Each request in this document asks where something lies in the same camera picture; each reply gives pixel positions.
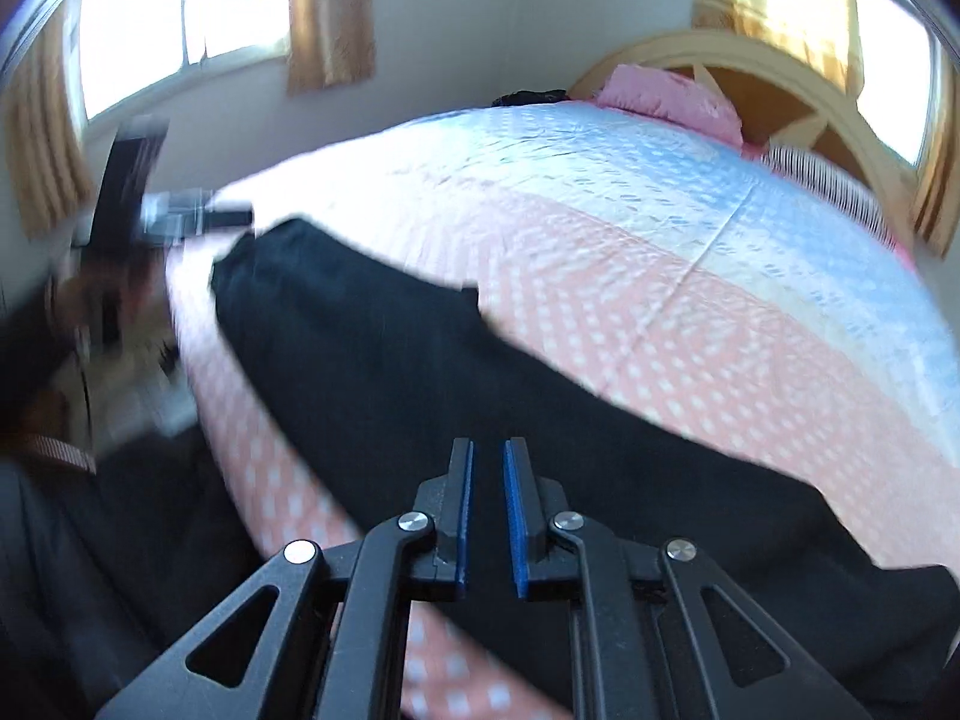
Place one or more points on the cream wooden headboard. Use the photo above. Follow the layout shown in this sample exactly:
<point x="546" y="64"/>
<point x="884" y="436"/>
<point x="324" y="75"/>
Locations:
<point x="750" y="49"/>

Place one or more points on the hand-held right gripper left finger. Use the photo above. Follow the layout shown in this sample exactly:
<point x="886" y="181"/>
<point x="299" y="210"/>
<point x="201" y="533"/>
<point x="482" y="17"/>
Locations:
<point x="465" y="517"/>

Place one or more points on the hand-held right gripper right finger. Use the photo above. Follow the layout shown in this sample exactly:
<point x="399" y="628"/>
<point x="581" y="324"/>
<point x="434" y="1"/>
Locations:
<point x="514" y="517"/>

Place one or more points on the bed with dotted sheet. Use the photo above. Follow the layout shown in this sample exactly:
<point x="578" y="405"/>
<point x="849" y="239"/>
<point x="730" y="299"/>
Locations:
<point x="600" y="240"/>

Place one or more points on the person's dark clothing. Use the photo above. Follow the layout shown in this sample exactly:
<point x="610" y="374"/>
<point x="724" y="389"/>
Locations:
<point x="75" y="577"/>

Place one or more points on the striped pillow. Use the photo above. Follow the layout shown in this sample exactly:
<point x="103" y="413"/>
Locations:
<point x="832" y="180"/>

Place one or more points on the barred window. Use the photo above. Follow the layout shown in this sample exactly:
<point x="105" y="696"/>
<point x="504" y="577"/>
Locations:
<point x="187" y="7"/>

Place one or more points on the dark cloth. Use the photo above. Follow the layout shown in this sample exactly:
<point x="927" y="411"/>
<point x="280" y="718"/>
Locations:
<point x="529" y="97"/>

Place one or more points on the pink pillow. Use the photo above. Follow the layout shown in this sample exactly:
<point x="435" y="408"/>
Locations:
<point x="667" y="97"/>

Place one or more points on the black pants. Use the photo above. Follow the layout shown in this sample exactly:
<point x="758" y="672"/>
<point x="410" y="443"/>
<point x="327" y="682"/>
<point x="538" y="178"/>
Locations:
<point x="412" y="390"/>

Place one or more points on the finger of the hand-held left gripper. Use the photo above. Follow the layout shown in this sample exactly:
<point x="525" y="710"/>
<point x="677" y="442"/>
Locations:
<point x="231" y="214"/>

